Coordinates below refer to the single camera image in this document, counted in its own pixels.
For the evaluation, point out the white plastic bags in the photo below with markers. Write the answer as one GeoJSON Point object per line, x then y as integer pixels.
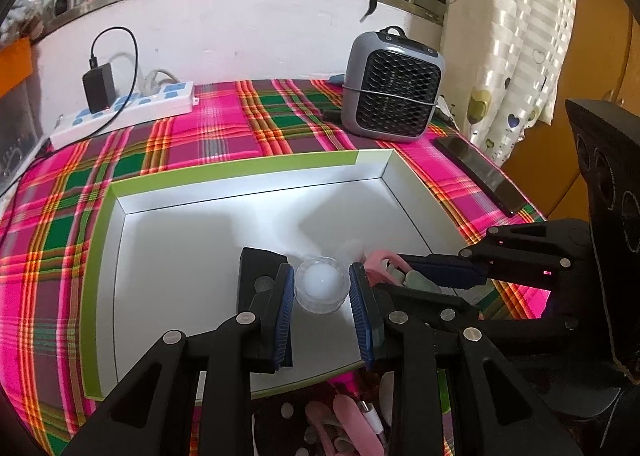
{"type": "Point", "coordinates": [20, 21]}

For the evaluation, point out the black smartphone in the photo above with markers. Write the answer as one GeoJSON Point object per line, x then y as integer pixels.
{"type": "Point", "coordinates": [480, 166]}

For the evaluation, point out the green and white cardboard box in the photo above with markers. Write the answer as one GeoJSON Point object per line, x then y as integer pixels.
{"type": "Point", "coordinates": [200, 246]}

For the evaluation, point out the pale green stone piece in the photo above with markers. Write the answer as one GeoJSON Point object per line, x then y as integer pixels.
{"type": "Point", "coordinates": [415, 281]}

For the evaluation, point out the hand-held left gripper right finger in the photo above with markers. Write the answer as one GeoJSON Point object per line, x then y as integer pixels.
{"type": "Point", "coordinates": [360, 316]}

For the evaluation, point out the small blue object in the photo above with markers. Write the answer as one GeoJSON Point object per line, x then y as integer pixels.
{"type": "Point", "coordinates": [337, 80]}

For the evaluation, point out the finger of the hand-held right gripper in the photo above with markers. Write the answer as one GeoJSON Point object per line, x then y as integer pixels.
{"type": "Point", "coordinates": [525, 333]}
{"type": "Point", "coordinates": [445, 271]}

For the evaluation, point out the black charger adapter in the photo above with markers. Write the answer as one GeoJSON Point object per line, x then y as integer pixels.
{"type": "Point", "coordinates": [100, 89]}

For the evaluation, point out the clear bin with orange lid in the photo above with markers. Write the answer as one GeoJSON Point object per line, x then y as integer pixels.
{"type": "Point", "coordinates": [15, 66]}

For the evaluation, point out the pink plaid tablecloth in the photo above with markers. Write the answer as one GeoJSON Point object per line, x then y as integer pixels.
{"type": "Point", "coordinates": [60, 236]}

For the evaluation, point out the grey portable fan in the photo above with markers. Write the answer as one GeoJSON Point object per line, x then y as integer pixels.
{"type": "Point", "coordinates": [390, 81]}

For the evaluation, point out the pink hair clip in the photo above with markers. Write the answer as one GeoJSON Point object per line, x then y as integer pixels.
{"type": "Point", "coordinates": [377, 261]}

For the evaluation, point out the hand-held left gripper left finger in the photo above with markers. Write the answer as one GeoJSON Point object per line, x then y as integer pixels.
{"type": "Point", "coordinates": [287, 316]}

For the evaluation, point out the white patterned curtain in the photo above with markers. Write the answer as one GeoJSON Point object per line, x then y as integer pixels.
{"type": "Point", "coordinates": [520, 36]}

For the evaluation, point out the pink plastic piece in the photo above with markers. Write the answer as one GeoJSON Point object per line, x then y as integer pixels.
{"type": "Point", "coordinates": [350, 416]}

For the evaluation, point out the clear tealight candle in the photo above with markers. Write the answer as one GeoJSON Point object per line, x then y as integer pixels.
{"type": "Point", "coordinates": [320, 283]}

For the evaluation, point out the white power strip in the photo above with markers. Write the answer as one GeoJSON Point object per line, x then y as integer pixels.
{"type": "Point", "coordinates": [150, 104]}

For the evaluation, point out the wooden cabinet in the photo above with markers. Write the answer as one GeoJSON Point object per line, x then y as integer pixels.
{"type": "Point", "coordinates": [595, 36]}

